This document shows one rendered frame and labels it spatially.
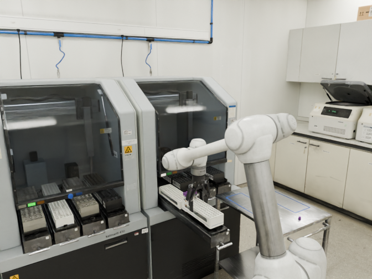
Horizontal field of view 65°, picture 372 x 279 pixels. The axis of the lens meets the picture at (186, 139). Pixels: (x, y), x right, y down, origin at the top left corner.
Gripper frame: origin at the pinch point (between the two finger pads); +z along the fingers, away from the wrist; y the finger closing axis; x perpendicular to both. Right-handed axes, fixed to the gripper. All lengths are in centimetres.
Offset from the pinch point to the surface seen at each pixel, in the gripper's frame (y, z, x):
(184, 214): -5.9, 7.5, 7.5
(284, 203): 57, 7, -18
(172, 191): -1.0, 1.7, 30.1
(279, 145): 229, 25, 128
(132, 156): -25, -26, 38
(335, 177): 229, 47, 44
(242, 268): 39, 61, 1
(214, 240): -4.5, 10.9, -21.4
